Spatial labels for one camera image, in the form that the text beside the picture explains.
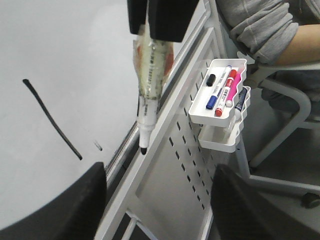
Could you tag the dark blue marker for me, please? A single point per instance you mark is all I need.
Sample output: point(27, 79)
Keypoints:
point(239, 106)

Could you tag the red capped marker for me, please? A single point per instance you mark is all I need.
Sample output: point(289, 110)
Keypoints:
point(225, 92)

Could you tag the white plastic tray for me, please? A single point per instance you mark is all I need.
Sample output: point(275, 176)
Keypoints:
point(202, 110)
point(225, 139)

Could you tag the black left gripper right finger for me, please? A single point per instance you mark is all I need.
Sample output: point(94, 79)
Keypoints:
point(241, 213)

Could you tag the blue capped marker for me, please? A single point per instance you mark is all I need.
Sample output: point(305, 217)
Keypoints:
point(212, 101)

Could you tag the pink marker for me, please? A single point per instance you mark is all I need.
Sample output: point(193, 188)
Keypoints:
point(233, 90)

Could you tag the white upper plastic tray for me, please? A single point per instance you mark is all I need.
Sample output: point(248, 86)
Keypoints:
point(202, 110)

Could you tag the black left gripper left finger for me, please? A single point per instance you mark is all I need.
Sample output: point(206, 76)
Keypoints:
point(74, 215)

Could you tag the white whiteboard marker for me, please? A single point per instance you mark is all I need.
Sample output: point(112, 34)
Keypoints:
point(153, 60)

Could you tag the white whiteboard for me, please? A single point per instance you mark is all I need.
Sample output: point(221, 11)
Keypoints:
point(68, 96)

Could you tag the black marker cap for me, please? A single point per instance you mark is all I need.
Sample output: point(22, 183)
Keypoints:
point(210, 80)

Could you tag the person in grey hoodie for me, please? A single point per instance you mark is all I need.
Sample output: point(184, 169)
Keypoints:
point(275, 32)

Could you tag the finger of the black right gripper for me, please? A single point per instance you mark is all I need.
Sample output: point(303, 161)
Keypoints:
point(169, 19)
point(137, 14)

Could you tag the white lower plastic tray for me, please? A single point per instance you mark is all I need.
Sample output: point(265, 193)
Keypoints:
point(225, 139)

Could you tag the white metal pegboard stand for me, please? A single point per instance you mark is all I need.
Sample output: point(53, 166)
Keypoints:
point(166, 192)

